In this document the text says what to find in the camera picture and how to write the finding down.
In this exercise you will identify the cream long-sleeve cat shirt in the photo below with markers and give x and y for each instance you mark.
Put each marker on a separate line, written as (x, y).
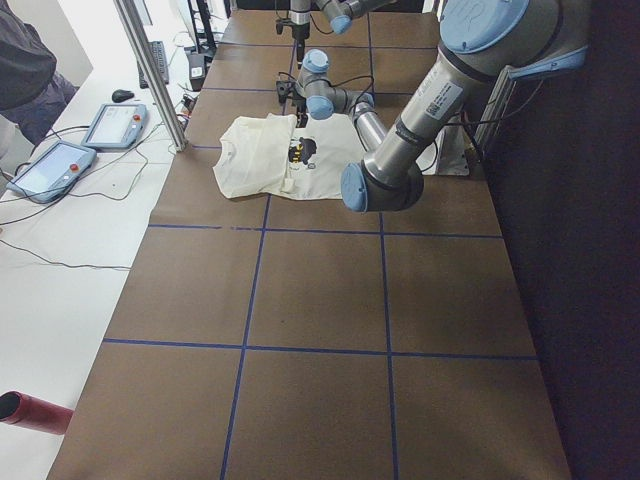
(272, 155)

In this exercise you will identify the red cylinder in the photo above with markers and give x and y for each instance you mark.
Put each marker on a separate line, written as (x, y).
(25, 411)

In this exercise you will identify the near teach pendant tablet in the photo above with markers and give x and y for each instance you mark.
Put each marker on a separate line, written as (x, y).
(53, 173)

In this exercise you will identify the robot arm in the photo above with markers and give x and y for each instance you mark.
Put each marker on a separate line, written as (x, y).
(478, 40)
(339, 14)

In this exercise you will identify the black keyboard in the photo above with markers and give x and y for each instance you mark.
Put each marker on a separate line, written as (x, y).
(158, 54)

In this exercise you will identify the aluminium frame post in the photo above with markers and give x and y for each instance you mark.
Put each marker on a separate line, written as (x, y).
(138, 40)

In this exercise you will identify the teach pendant tablet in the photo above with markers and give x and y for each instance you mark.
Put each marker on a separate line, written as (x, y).
(116, 126)
(53, 173)

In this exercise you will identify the black computer mouse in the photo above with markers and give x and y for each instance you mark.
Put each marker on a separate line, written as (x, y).
(121, 95)

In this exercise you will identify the blue tape grid lines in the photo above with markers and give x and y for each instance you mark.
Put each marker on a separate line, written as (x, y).
(278, 339)

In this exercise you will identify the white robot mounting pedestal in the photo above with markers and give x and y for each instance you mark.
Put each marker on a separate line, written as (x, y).
(446, 155)

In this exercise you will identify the far teach pendant tablet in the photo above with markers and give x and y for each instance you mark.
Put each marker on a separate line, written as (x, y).
(116, 126)

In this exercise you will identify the person in dark clothes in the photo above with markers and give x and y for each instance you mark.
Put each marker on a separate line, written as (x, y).
(33, 93)

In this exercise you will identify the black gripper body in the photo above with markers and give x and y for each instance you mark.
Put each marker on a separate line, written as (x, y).
(301, 105)
(299, 30)

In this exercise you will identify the black box on desk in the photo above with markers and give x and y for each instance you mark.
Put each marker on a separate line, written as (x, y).
(197, 70)

